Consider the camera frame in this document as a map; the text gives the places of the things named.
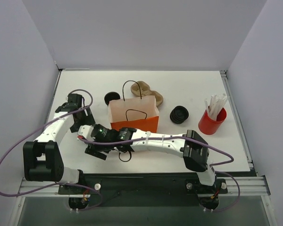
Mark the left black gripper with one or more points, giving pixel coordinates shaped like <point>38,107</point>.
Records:
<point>84,117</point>

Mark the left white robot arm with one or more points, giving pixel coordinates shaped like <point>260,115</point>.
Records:
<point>42,158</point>

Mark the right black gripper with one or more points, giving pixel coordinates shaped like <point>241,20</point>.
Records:
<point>97,150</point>

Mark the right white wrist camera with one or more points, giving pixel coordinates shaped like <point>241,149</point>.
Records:
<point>85,132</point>

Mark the brown cardboard cup carrier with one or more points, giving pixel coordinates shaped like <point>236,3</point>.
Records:
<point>145,90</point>

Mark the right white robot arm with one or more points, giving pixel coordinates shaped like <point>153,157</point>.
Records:
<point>189,146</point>

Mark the orange paper bag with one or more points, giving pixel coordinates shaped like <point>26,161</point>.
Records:
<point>139,112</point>

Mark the stack of black lids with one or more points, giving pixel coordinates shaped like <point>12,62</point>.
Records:
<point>179,115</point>

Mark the red plastic cup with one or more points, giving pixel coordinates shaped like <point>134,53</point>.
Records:
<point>208,126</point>

